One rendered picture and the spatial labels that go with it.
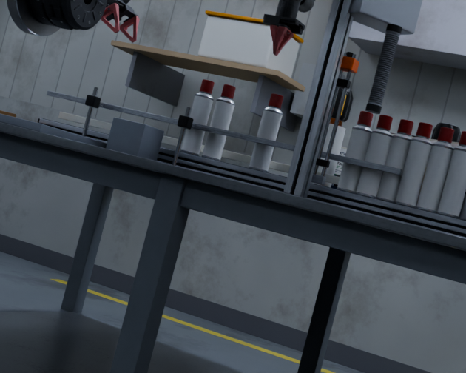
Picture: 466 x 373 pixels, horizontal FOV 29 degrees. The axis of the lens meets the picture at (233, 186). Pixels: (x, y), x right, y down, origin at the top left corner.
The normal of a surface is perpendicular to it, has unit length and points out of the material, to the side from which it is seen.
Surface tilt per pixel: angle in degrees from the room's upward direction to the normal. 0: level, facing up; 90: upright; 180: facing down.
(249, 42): 90
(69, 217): 90
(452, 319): 90
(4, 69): 90
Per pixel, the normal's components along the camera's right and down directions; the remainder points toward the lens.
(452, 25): -0.43, -0.12
